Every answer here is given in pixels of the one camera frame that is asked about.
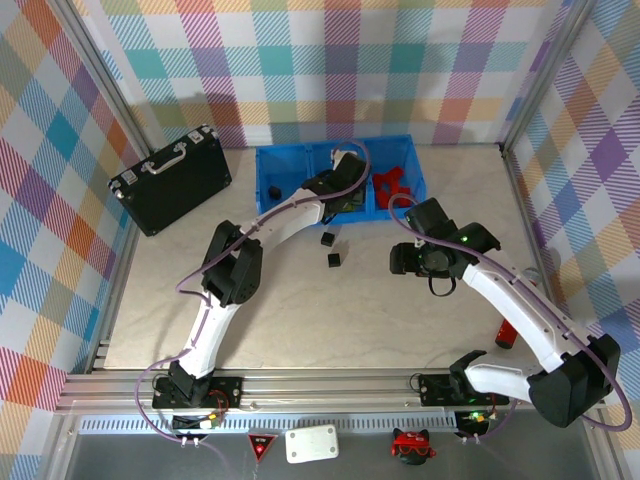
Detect black briefcase silver handle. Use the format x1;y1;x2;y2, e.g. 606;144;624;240
108;127;234;237

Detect small controller board with wires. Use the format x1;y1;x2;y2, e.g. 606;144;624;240
172;413;224;434
455;409;494;431

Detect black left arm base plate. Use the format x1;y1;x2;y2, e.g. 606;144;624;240
152;377;245;409

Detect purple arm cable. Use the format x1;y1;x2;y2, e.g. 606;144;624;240
135;141;374;461
388;193;632;444

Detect aluminium frame post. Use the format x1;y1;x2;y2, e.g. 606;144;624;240
498;0;599;159
52;0;156;156

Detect red triangle sticker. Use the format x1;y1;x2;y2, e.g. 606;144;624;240
247;433;275;462

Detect grey slotted cable duct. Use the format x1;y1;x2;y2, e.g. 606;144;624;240
79;412;459;435

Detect black cat toy red glasses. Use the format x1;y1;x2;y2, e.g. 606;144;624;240
390;427;437;466

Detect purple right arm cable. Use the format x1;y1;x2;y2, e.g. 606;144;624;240
388;193;632;444

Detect aluminium side rail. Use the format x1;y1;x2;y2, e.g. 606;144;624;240
499;147;574;369
89;149;156;374

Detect blue three-compartment bin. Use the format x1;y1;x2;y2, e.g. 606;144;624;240
254;134;429;226

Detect white plastic box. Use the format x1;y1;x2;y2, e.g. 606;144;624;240
284;423;341;465

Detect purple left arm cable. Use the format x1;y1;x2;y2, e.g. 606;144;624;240
135;141;374;461

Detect aluminium frame rail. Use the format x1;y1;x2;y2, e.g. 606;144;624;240
54;368;607;415

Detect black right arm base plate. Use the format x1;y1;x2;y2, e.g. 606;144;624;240
418;372;511;406

